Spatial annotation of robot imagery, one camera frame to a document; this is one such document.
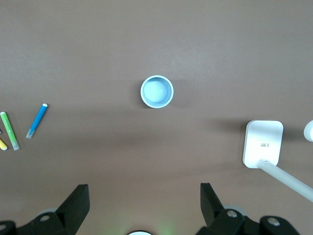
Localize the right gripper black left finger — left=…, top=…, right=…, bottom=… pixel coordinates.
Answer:
left=17, top=184, right=90, bottom=235

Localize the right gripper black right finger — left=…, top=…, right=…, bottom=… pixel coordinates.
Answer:
left=195, top=182, right=264, bottom=235

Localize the blue marker pen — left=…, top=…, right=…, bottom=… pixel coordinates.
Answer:
left=25, top=103, right=48, bottom=140

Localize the white desk lamp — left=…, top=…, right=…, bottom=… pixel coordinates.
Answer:
left=242, top=119, right=313, bottom=200

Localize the green marker pen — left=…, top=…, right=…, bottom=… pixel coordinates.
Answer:
left=0, top=112, right=21, bottom=151

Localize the light blue mesh cup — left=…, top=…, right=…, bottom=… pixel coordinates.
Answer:
left=140, top=75, right=175, bottom=109

